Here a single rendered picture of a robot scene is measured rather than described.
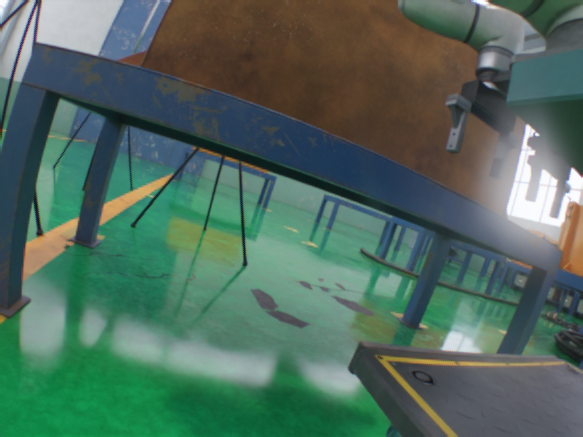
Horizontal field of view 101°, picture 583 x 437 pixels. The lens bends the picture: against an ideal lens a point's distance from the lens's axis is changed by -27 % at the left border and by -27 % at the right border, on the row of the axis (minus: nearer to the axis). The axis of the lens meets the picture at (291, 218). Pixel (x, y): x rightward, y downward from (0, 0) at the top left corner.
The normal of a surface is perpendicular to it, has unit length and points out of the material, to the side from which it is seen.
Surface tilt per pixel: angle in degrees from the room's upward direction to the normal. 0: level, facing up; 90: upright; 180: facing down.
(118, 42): 90
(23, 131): 90
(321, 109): 90
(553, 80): 90
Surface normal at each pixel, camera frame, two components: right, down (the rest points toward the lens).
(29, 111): 0.24, 0.17
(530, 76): -0.91, -0.29
